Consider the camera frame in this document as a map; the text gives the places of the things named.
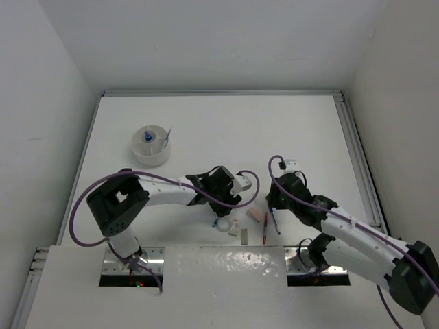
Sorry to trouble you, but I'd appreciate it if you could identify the blue ballpoint pen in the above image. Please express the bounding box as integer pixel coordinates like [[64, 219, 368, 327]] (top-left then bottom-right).
[[269, 207, 281, 236]]

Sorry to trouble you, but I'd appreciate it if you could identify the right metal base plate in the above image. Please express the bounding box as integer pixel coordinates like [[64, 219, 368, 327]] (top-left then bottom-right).
[[283, 245, 348, 276]]

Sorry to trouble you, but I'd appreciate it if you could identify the clear tape roll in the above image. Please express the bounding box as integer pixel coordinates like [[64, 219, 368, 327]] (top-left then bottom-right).
[[216, 217, 233, 232]]

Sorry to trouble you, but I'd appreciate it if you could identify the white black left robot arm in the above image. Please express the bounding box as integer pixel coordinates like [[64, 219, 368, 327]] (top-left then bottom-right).
[[86, 166, 252, 259]]

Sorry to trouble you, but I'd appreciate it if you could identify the white round desk organizer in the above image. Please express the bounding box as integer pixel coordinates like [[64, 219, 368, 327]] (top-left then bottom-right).
[[130, 125, 171, 167]]

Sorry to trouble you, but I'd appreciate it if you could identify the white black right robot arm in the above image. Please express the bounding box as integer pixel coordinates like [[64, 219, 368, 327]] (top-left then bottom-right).
[[268, 172, 438, 315]]

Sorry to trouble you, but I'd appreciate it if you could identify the metal base plate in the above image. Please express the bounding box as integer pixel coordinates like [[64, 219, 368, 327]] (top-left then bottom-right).
[[283, 245, 348, 276], [102, 247, 165, 276]]

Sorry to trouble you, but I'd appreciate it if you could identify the red pen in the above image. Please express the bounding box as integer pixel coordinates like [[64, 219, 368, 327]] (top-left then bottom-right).
[[262, 212, 268, 245]]

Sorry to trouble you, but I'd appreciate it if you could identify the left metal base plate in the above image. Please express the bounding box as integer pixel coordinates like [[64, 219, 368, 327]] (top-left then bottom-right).
[[102, 247, 165, 276]]

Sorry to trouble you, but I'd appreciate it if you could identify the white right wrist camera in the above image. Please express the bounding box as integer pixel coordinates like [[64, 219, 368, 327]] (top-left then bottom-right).
[[278, 159, 301, 174]]

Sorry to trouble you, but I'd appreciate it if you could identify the white correction tape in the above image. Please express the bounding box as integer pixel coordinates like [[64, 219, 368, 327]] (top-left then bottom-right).
[[228, 219, 241, 237]]

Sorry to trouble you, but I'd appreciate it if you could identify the pink stapler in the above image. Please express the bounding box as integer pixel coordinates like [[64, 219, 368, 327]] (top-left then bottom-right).
[[246, 208, 265, 223]]

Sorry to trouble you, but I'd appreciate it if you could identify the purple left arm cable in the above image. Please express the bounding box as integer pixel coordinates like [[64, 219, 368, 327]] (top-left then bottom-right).
[[70, 169, 261, 294]]

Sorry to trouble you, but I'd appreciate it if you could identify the grey staple box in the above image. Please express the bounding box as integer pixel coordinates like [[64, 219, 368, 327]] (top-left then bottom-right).
[[241, 229, 248, 245]]

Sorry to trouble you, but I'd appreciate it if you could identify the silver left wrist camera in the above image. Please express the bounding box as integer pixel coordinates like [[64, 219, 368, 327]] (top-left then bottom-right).
[[230, 175, 252, 197]]

